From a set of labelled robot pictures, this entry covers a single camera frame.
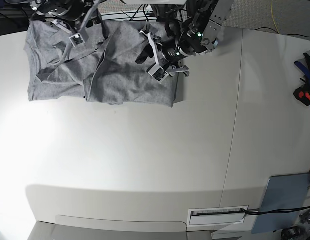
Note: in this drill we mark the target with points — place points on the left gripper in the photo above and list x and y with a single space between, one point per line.
170 53

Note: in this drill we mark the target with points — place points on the grey T-shirt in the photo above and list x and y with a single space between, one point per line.
103 69

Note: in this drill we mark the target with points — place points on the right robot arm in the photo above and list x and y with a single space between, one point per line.
75 15

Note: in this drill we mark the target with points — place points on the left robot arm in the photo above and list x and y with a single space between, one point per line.
192 29

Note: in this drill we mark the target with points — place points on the blue clamp tool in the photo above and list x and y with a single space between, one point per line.
304 67

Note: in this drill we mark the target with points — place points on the black red clamp tool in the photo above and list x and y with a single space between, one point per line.
302 94

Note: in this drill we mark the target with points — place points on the black device bottom right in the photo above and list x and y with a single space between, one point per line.
292 233

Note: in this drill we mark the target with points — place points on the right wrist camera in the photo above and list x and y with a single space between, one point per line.
78 39

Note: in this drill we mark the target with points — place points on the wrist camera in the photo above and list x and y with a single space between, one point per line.
78 39
157 73

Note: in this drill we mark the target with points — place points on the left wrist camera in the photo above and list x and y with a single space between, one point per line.
157 73

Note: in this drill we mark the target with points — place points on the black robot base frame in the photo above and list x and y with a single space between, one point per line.
143 11

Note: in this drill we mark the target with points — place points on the white table cable grommet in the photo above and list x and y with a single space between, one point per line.
204 217

